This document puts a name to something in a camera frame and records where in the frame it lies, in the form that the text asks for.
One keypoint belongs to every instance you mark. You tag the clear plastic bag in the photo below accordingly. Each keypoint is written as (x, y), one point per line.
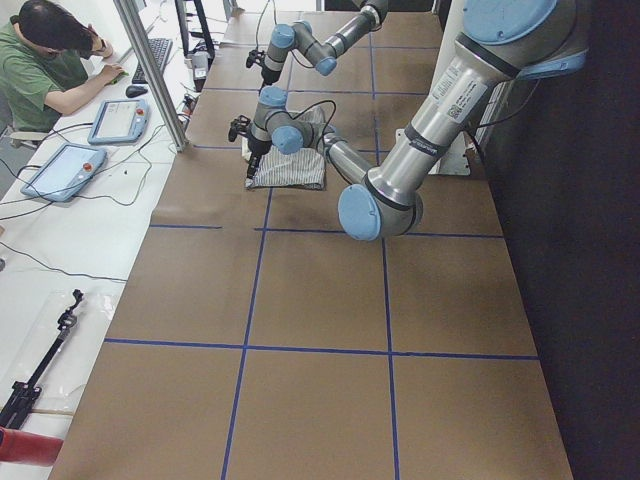
(66, 376)

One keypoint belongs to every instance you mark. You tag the red cylinder object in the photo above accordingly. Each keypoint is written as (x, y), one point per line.
(22, 447)

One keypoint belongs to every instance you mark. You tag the blue teach pendant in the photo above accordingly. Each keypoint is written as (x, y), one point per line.
(119, 122)
(66, 172)

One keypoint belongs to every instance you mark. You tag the navy white striped polo shirt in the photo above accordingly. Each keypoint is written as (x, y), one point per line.
(303, 169)

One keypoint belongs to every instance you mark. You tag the aluminium frame post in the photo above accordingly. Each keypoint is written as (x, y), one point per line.
(139, 42)

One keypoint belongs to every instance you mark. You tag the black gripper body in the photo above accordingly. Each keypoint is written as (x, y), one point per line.
(270, 74)
(258, 147)

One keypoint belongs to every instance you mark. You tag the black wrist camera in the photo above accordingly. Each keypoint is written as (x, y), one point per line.
(239, 127)
(255, 57)

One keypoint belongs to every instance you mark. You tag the black keyboard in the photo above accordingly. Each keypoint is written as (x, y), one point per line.
(160, 49)

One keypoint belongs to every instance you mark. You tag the man in green shirt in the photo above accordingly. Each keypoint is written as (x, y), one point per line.
(42, 75)

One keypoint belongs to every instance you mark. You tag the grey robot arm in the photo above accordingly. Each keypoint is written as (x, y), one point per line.
(499, 41)
(322, 56)

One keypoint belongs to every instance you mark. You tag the brown paper table cover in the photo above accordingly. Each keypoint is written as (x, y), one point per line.
(255, 340)

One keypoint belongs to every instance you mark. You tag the near blue teach pendant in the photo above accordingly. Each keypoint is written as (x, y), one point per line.
(66, 172)

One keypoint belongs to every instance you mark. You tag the black computer mouse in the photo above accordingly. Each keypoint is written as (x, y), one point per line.
(133, 91)

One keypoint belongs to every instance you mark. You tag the far blue teach pendant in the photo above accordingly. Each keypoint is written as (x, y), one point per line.
(119, 122)

